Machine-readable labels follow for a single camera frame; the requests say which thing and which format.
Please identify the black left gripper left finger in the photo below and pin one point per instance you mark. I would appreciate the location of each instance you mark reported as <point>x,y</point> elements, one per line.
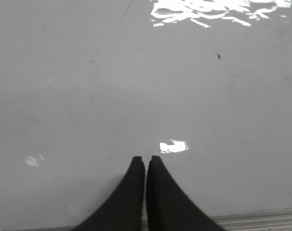
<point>122,210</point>

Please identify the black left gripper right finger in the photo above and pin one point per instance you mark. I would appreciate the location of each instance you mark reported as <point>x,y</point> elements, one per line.
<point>168,207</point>

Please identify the white whiteboard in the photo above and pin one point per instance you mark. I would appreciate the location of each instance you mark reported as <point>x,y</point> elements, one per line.
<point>85,85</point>

